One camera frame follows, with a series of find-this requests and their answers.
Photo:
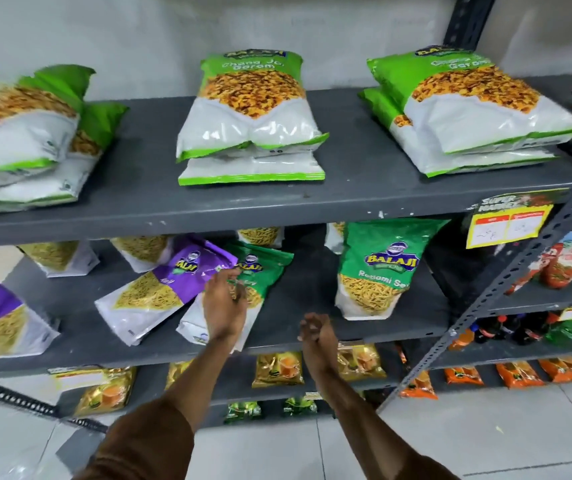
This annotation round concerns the person's left hand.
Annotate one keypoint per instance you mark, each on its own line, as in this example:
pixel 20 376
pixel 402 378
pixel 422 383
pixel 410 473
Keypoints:
pixel 222 309

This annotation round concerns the person's right hand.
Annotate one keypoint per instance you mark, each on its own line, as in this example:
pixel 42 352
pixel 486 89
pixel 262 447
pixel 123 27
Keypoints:
pixel 322 347

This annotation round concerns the person's left fingers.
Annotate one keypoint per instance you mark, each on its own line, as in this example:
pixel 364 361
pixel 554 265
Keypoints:
pixel 230 282

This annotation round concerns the person's right fingers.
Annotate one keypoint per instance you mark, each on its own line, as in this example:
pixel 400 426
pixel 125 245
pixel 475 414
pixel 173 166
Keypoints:
pixel 311 325

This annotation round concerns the person's left forearm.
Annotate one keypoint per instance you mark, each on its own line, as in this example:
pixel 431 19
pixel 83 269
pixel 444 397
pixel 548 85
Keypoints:
pixel 200 377

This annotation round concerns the person's right forearm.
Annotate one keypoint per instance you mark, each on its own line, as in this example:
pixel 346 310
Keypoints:
pixel 366 424

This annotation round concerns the dark green snack packet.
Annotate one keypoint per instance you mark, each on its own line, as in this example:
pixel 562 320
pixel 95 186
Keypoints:
pixel 266 269
pixel 381 274

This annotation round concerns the gold tea packet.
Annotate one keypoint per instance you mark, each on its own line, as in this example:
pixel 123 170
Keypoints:
pixel 178 374
pixel 278 369
pixel 363 362
pixel 103 394

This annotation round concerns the white yellow snack packet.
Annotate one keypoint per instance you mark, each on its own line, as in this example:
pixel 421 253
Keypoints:
pixel 140 252
pixel 60 257
pixel 335 237
pixel 261 236

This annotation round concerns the small green packet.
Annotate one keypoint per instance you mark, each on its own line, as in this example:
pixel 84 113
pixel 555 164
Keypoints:
pixel 300 407
pixel 243 412

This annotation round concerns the orange snack packet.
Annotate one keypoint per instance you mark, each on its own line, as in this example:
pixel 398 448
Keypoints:
pixel 565 369
pixel 520 374
pixel 418 384
pixel 463 375

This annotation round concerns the grey metal shelf rack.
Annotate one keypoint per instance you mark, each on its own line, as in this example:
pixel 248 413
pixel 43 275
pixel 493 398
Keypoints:
pixel 356 194

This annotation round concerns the row of light-green snack packets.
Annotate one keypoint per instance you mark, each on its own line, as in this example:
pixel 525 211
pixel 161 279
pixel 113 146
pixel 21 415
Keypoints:
pixel 246 129

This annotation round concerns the brown shirt sleeve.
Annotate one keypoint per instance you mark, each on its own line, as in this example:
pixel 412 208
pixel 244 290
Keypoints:
pixel 140 444

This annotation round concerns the row of soft drink bottles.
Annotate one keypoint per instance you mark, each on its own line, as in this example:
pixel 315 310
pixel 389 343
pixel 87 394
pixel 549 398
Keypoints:
pixel 526 328

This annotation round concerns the grey perforated shelf rack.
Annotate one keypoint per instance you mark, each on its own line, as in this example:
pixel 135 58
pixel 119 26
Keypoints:
pixel 521 274

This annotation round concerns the black perforated metal bar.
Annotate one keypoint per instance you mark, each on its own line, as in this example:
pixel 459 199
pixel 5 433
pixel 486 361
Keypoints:
pixel 20 402

